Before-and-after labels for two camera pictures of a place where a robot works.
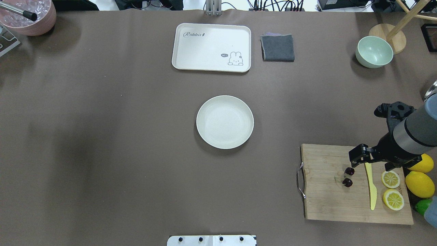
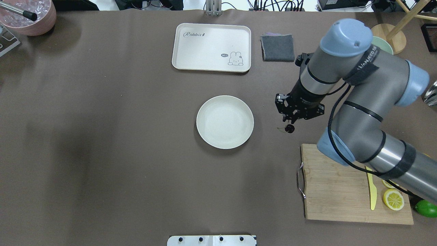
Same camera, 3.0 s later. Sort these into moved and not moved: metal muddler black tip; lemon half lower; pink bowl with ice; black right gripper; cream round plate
Moved: black right gripper
Not moved: pink bowl with ice; metal muddler black tip; cream round plate; lemon half lower
